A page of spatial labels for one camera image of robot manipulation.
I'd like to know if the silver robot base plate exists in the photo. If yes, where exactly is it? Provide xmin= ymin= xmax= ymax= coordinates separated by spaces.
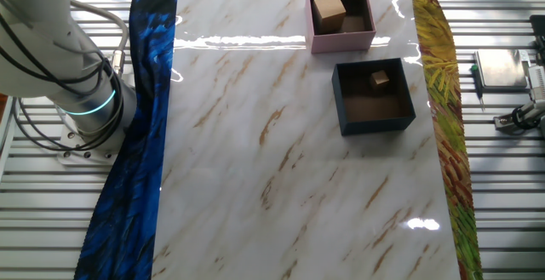
xmin=57 ymin=120 xmax=121 ymax=167

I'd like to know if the medium wooden cube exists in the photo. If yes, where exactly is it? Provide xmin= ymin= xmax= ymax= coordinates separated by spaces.
xmin=369 ymin=69 xmax=391 ymax=90

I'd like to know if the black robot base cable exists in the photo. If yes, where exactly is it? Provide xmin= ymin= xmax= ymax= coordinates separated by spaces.
xmin=0 ymin=0 xmax=125 ymax=152

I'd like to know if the green handled screwdriver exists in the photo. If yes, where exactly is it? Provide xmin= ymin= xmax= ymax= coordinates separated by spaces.
xmin=469 ymin=63 xmax=485 ymax=111

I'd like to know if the black device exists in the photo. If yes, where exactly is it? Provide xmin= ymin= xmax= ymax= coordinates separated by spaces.
xmin=529 ymin=14 xmax=545 ymax=62

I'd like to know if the yellow green painted cloth strip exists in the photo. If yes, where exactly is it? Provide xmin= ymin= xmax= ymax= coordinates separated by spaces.
xmin=406 ymin=0 xmax=485 ymax=280

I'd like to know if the blue painted cloth strip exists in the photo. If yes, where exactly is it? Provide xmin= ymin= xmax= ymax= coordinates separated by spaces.
xmin=74 ymin=0 xmax=182 ymax=280

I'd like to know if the silver ribbed camera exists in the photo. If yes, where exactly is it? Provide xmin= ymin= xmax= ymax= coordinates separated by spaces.
xmin=526 ymin=64 xmax=545 ymax=100

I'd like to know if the square silver metal plate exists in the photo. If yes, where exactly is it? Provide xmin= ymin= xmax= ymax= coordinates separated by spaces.
xmin=473 ymin=49 xmax=532 ymax=90

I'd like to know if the white marble pattern mat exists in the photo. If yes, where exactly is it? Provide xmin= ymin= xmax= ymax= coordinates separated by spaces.
xmin=151 ymin=0 xmax=463 ymax=280

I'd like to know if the large wooden cube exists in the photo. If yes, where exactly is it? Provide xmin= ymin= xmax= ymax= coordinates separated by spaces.
xmin=313 ymin=0 xmax=347 ymax=35

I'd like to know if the pink cardboard box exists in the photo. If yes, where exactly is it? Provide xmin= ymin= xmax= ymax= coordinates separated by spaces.
xmin=305 ymin=0 xmax=378 ymax=54

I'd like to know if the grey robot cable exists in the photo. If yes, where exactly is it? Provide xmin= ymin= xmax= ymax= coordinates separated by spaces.
xmin=70 ymin=0 xmax=131 ymax=79

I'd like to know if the dark blue cardboard box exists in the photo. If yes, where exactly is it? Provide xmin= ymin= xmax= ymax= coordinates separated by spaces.
xmin=331 ymin=57 xmax=417 ymax=137

